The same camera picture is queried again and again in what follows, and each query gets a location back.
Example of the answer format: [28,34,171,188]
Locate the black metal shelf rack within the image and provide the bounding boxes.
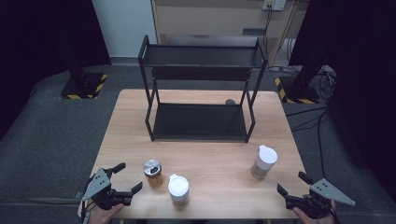
[137,35,269,144]

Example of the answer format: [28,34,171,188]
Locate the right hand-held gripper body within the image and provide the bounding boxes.
[284,177,357,219]

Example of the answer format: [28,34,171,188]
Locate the silver lid orange spice jar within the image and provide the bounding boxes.
[142,159,164,189]

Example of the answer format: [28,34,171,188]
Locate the grey cabinet handle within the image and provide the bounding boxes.
[242,28,266,36]

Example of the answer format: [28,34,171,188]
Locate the black power cable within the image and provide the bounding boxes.
[262,6,274,60]

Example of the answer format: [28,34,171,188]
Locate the white power strip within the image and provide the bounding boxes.
[262,0,287,12]

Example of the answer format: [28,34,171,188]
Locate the hand-held gripper cable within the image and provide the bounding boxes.
[80,174,95,224]
[330,207,341,224]

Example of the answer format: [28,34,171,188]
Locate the white lid brown spice jar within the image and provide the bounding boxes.
[167,173,191,209]

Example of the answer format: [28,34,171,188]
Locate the person's right hand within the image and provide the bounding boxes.
[292,200,339,224]

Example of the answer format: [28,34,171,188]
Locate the beige wooden cabinet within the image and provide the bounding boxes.
[150,0,310,67]

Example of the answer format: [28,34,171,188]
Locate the black floor cable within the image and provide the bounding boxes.
[285,106,330,180]

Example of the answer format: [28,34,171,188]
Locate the person's left hand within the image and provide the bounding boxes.
[84,203,125,224]

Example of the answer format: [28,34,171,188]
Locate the right hand-held gripper cable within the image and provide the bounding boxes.
[330,207,341,224]

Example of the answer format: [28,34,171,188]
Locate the dark curtain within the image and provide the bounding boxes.
[289,0,396,194]
[0,0,112,141]

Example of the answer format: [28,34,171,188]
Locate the tangled floor cables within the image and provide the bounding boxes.
[317,66,338,101]

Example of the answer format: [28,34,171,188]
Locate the black stand with striped base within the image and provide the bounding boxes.
[59,55,108,101]
[274,59,331,105]

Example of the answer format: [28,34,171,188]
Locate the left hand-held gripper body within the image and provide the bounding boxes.
[82,168,132,211]

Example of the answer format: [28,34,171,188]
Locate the white lid pale spice jar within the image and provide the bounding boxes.
[250,144,278,180]

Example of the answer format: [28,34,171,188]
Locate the left hand-held gripper cable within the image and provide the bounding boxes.
[80,174,95,224]

